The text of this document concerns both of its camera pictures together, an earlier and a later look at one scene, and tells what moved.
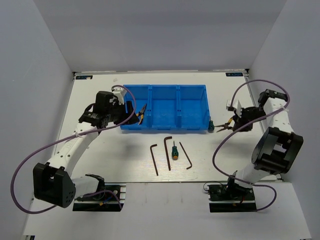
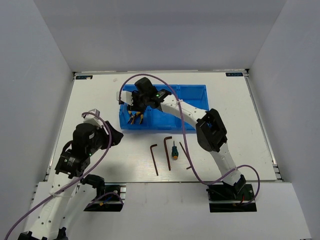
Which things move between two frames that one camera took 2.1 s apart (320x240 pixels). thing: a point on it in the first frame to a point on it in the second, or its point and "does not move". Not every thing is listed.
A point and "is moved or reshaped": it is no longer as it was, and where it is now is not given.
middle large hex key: (167, 153) does not move
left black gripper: (125, 115) to (116, 134)
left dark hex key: (155, 145) does not move
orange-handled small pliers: (225, 125) is moved or reshaped
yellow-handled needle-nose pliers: (140, 114) does not move
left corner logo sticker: (89, 77) does not move
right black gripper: (239, 122) to (134, 107)
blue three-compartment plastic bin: (171, 107) does not move
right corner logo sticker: (234, 74) does not move
